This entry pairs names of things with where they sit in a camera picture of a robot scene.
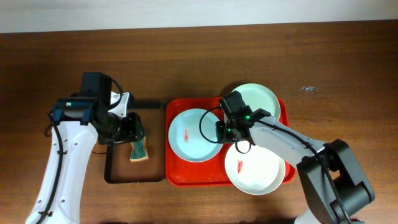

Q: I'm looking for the green and yellow sponge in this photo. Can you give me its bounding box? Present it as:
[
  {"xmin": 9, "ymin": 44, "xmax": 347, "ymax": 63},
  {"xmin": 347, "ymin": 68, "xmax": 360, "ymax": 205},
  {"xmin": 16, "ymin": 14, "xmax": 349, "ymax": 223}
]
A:
[{"xmin": 130, "ymin": 137, "xmax": 149, "ymax": 162}]

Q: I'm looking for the light blue plate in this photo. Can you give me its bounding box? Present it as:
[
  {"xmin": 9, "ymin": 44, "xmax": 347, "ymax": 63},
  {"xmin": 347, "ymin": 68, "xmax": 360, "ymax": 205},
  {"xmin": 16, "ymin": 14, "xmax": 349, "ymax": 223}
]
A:
[{"xmin": 168, "ymin": 108, "xmax": 223, "ymax": 162}]

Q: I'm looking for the white plate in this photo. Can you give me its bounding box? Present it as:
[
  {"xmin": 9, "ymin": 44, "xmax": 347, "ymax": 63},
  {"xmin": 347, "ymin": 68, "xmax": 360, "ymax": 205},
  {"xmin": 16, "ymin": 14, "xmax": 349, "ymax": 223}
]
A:
[{"xmin": 224, "ymin": 141, "xmax": 286, "ymax": 195}]

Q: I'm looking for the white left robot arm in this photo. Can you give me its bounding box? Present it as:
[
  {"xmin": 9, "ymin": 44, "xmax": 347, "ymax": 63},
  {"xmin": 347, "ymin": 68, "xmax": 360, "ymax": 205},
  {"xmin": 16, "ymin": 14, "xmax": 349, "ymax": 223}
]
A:
[{"xmin": 26, "ymin": 98, "xmax": 146, "ymax": 223}]

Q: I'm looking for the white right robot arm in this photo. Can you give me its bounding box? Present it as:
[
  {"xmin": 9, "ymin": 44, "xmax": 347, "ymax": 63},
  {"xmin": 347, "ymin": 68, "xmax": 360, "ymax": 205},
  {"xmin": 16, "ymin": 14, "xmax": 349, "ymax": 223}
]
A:
[{"xmin": 216, "ymin": 91, "xmax": 375, "ymax": 224}]

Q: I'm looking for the black brown tray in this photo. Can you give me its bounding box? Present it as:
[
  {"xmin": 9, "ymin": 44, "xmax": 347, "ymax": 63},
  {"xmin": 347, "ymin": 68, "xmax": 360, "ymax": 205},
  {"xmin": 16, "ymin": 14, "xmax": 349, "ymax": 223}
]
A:
[{"xmin": 104, "ymin": 101, "xmax": 166, "ymax": 184}]

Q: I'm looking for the red plastic tray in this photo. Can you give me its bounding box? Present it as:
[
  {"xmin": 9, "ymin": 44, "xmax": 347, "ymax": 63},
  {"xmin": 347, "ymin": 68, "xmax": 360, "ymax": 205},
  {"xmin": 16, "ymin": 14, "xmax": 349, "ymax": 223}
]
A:
[{"xmin": 165, "ymin": 96, "xmax": 297, "ymax": 188}]

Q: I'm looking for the pale green plate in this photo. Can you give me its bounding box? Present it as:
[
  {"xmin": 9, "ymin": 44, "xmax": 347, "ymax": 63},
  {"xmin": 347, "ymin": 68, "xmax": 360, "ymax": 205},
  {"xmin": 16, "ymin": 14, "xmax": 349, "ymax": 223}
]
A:
[{"xmin": 233, "ymin": 83, "xmax": 281, "ymax": 119}]

